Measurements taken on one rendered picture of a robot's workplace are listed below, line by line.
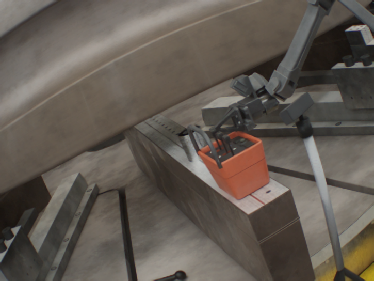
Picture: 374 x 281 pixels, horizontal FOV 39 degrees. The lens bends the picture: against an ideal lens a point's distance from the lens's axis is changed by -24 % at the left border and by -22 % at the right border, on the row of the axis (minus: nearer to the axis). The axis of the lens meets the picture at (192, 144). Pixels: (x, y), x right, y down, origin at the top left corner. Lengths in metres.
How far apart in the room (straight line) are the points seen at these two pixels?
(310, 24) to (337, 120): 1.22
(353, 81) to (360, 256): 0.90
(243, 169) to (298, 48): 0.42
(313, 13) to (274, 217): 0.66
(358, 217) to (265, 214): 0.57
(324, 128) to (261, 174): 1.30
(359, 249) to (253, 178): 0.70
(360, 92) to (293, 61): 0.90
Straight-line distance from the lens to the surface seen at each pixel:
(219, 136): 1.81
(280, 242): 1.75
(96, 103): 2.33
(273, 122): 3.40
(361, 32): 2.69
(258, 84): 1.93
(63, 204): 3.35
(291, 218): 1.74
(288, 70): 1.87
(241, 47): 2.45
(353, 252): 2.23
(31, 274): 2.47
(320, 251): 2.07
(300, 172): 2.79
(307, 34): 1.88
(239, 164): 1.75
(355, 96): 2.75
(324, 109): 3.08
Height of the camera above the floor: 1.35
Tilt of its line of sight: 16 degrees down
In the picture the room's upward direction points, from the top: 24 degrees counter-clockwise
